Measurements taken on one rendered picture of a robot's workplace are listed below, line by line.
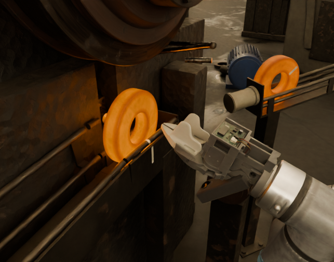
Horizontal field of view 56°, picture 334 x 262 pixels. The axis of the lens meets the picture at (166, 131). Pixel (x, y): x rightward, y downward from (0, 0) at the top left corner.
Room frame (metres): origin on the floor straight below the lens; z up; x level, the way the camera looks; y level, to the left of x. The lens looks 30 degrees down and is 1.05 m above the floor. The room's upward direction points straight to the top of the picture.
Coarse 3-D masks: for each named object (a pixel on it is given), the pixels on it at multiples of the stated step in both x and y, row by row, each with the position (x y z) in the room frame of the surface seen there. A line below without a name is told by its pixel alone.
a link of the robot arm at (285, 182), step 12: (276, 168) 0.42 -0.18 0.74; (288, 168) 0.41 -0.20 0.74; (276, 180) 0.39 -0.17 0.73; (288, 180) 0.38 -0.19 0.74; (300, 180) 0.39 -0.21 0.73; (264, 192) 0.38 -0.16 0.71; (276, 192) 0.37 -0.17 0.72; (288, 192) 0.37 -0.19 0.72; (264, 204) 0.38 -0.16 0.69; (276, 204) 0.37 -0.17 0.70; (288, 204) 0.36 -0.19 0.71; (276, 216) 0.37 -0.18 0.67
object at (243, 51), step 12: (240, 48) 2.74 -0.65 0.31; (252, 48) 2.75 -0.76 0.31; (228, 60) 2.65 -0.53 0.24; (240, 60) 2.45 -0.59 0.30; (252, 60) 2.43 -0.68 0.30; (228, 72) 2.58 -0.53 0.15; (240, 72) 2.44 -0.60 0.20; (252, 72) 2.42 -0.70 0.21; (228, 84) 2.59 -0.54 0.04; (240, 84) 2.44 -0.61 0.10
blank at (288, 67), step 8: (280, 56) 0.90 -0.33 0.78; (264, 64) 0.88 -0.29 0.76; (272, 64) 0.87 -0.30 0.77; (280, 64) 0.88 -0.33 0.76; (288, 64) 0.89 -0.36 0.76; (296, 64) 0.91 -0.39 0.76; (264, 72) 0.86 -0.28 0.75; (272, 72) 0.87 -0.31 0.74; (280, 72) 0.88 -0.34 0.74; (288, 72) 0.90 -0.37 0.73; (296, 72) 0.91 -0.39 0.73; (256, 80) 0.87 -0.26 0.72; (264, 80) 0.86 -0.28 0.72; (272, 80) 0.87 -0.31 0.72; (280, 80) 0.93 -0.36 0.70; (288, 80) 0.90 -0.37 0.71; (296, 80) 0.91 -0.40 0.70; (264, 88) 0.86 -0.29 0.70; (280, 88) 0.90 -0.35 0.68; (288, 88) 0.90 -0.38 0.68; (264, 96) 0.86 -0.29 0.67; (280, 96) 0.89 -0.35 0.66
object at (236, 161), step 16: (224, 128) 0.46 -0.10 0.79; (208, 144) 0.44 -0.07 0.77; (224, 144) 0.43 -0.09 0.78; (240, 144) 0.45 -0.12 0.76; (256, 144) 0.45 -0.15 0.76; (208, 160) 0.44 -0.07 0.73; (224, 160) 0.42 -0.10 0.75; (240, 160) 0.43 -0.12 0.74; (256, 160) 0.43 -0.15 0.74; (272, 160) 0.41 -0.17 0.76; (224, 176) 0.43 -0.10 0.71; (256, 176) 0.42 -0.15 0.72; (256, 192) 0.39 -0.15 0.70
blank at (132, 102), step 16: (128, 96) 0.54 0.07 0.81; (144, 96) 0.57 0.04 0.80; (112, 112) 0.51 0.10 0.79; (128, 112) 0.52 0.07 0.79; (144, 112) 0.57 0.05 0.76; (112, 128) 0.49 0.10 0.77; (128, 128) 0.52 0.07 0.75; (144, 128) 0.58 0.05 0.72; (112, 144) 0.49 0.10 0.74; (128, 144) 0.51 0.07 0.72
